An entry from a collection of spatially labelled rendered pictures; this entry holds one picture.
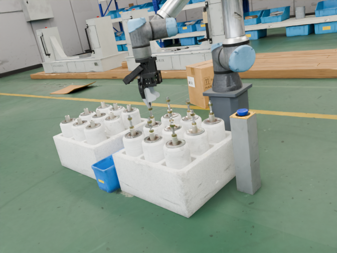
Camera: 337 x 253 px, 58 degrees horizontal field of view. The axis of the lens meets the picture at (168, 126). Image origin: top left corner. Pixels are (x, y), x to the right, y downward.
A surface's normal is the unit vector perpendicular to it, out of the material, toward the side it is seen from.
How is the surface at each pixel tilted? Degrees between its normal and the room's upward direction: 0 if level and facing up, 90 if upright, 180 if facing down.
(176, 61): 90
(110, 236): 0
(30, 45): 90
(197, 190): 90
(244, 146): 90
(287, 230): 0
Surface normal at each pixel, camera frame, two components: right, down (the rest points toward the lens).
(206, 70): 0.42, 0.25
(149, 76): -0.33, 0.38
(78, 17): 0.77, 0.10
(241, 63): 0.29, 0.41
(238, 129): -0.66, 0.36
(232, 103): 0.11, 0.33
